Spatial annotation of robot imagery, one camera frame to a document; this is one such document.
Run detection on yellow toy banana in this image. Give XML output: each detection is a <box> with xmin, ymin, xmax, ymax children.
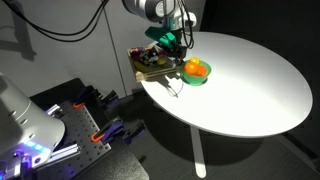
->
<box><xmin>132</xmin><ymin>60</ymin><xmax>156</xmax><ymax>74</ymax></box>

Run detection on black clamp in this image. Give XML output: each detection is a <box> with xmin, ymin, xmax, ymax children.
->
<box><xmin>99</xmin><ymin>89</ymin><xmax>120</xmax><ymax>108</ymax></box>
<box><xmin>123</xmin><ymin>119</ymin><xmax>147</xmax><ymax>145</ymax></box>

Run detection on white table leg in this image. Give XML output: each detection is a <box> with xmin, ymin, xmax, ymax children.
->
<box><xmin>189</xmin><ymin>125</ymin><xmax>208</xmax><ymax>179</ymax></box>

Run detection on purple clamp with orange tip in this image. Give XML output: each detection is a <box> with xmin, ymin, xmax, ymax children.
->
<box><xmin>72</xmin><ymin>85</ymin><xmax>102</xmax><ymax>110</ymax></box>
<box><xmin>91</xmin><ymin>119</ymin><xmax>125</xmax><ymax>144</ymax></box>

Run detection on purple cube with orange print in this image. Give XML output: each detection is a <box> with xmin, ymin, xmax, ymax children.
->
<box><xmin>129</xmin><ymin>47</ymin><xmax>145</xmax><ymax>60</ymax></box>

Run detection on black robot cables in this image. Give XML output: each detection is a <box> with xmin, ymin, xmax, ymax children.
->
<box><xmin>0</xmin><ymin>0</ymin><xmax>111</xmax><ymax>43</ymax></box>

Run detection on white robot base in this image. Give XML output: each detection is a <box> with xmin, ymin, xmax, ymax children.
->
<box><xmin>0</xmin><ymin>73</ymin><xmax>66</xmax><ymax>180</ymax></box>

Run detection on orange toy block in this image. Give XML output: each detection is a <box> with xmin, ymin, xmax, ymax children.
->
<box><xmin>196</xmin><ymin>65</ymin><xmax>209</xmax><ymax>77</ymax></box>

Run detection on perforated metal breadboard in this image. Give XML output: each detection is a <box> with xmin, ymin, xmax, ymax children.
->
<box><xmin>34</xmin><ymin>99</ymin><xmax>113</xmax><ymax>180</ymax></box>

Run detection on aluminium extrusion rail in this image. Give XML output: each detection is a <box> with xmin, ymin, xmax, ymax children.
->
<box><xmin>46</xmin><ymin>140</ymin><xmax>82</xmax><ymax>165</ymax></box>

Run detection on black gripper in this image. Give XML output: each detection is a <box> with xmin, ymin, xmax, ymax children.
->
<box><xmin>165</xmin><ymin>39</ymin><xmax>189</xmax><ymax>67</ymax></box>

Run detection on green plastic bowl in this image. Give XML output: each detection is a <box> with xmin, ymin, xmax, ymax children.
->
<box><xmin>179</xmin><ymin>59</ymin><xmax>213</xmax><ymax>87</ymax></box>

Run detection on teal camera mount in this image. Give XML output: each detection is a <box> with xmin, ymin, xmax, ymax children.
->
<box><xmin>144</xmin><ymin>26</ymin><xmax>178</xmax><ymax>49</ymax></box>

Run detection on orange toy fruit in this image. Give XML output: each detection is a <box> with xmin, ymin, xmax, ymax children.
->
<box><xmin>183</xmin><ymin>61</ymin><xmax>200</xmax><ymax>76</ymax></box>

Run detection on yellow toy ball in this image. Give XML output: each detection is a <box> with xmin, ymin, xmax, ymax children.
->
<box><xmin>156</xmin><ymin>54</ymin><xmax>168</xmax><ymax>66</ymax></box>

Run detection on black and white picture cube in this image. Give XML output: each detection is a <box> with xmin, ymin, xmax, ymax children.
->
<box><xmin>139</xmin><ymin>49</ymin><xmax>161</xmax><ymax>66</ymax></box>

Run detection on wooden tray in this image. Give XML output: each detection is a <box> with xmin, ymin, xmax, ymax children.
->
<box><xmin>126</xmin><ymin>44</ymin><xmax>185</xmax><ymax>83</ymax></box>

